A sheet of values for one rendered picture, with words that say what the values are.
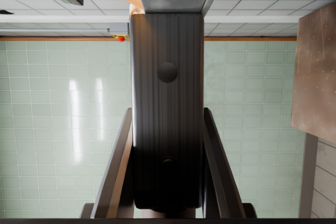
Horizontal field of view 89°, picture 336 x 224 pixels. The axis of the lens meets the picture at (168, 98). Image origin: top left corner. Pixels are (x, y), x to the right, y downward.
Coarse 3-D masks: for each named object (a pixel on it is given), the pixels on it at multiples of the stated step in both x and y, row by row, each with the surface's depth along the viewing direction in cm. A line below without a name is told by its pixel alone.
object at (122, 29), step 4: (112, 24) 93; (116, 24) 93; (120, 24) 93; (124, 24) 93; (128, 24) 96; (112, 28) 93; (116, 28) 93; (120, 28) 93; (124, 28) 93; (128, 28) 96; (112, 32) 94; (116, 32) 94; (120, 32) 94; (124, 32) 94; (128, 32) 96; (116, 36) 98; (124, 36) 98; (128, 36) 98
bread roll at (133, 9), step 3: (129, 6) 17; (132, 6) 16; (135, 6) 15; (129, 9) 17; (132, 9) 16; (135, 9) 15; (138, 9) 15; (141, 9) 15; (129, 12) 17; (132, 12) 16; (135, 12) 15; (138, 12) 15; (141, 12) 15; (129, 15) 17; (129, 18) 17
